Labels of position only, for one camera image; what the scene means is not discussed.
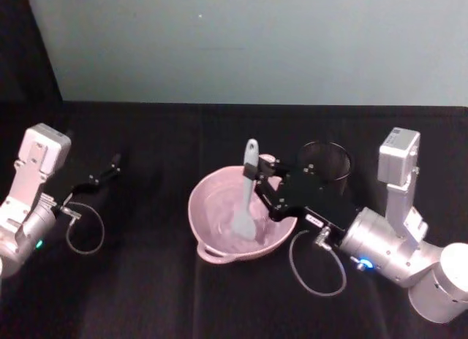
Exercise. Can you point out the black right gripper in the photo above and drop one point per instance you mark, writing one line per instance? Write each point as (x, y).
(314, 196)

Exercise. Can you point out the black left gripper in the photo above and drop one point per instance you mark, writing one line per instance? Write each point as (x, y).
(93, 215)

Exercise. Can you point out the grey silicone spatula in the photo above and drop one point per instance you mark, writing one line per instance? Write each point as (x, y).
(245, 215)

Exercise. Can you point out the black mesh cup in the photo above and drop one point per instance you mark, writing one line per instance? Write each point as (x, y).
(338, 163)

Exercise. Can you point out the black table cloth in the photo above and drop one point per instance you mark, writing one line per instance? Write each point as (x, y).
(183, 299)

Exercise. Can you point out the black curtain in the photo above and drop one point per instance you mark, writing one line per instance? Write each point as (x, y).
(22, 43)

